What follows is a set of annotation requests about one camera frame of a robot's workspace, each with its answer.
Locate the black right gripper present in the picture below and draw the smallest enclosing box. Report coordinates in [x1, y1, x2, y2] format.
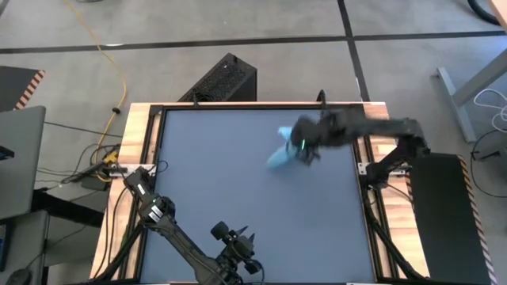
[291, 112, 353, 165]

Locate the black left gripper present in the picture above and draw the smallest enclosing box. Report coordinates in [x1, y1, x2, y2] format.
[219, 225, 257, 267]

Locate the light blue microfiber towel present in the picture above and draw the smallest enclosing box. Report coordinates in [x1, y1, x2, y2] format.
[265, 125, 304, 171]

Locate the black computer tower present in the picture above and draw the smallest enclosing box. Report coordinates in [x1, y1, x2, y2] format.
[177, 52, 258, 103]

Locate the grey desk leg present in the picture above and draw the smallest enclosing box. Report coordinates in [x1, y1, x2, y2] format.
[436, 49, 507, 143]

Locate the grey cabinet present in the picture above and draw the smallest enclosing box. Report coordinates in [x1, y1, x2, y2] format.
[0, 209, 51, 274]

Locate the black computer mouse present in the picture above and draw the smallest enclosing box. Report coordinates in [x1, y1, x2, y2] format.
[4, 268, 33, 285]

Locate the wooden desk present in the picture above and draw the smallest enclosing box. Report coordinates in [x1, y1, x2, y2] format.
[487, 0, 507, 31]

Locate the black hazard striped mat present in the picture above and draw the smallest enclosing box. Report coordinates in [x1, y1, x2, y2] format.
[0, 65, 47, 112]

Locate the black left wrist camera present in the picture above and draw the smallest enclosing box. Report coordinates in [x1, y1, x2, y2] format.
[209, 220, 231, 241]

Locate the black table frame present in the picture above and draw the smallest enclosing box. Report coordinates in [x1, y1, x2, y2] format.
[137, 102, 383, 284]

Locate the black cable bundle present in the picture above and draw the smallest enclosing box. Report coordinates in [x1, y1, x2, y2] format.
[362, 185, 427, 283]
[93, 185, 146, 283]

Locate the yellow cable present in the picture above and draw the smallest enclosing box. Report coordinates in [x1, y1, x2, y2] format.
[64, 0, 128, 184]

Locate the white cable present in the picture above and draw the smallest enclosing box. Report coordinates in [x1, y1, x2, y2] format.
[473, 87, 507, 134]

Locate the black hose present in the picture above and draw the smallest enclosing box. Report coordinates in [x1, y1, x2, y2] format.
[467, 0, 503, 27]

